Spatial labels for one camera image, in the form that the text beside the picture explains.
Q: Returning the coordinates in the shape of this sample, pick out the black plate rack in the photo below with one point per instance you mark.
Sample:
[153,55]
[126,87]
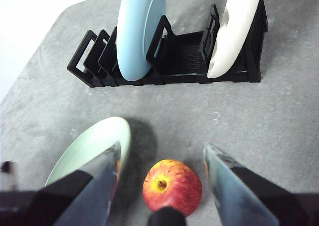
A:
[184,51]

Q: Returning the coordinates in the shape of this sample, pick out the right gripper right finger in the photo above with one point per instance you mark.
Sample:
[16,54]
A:
[249,201]

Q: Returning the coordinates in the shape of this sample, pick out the blue plate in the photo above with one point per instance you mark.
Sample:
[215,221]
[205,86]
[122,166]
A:
[129,36]

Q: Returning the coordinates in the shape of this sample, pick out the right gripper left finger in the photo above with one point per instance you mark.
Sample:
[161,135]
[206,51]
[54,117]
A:
[74,201]

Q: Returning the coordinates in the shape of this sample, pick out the green plate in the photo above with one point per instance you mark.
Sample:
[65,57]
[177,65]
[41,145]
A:
[94,141]

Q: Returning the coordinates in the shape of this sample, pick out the beige plate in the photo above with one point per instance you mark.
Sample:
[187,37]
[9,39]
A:
[234,36]

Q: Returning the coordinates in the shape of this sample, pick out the red apple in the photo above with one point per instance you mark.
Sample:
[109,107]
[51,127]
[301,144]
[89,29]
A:
[174,186]

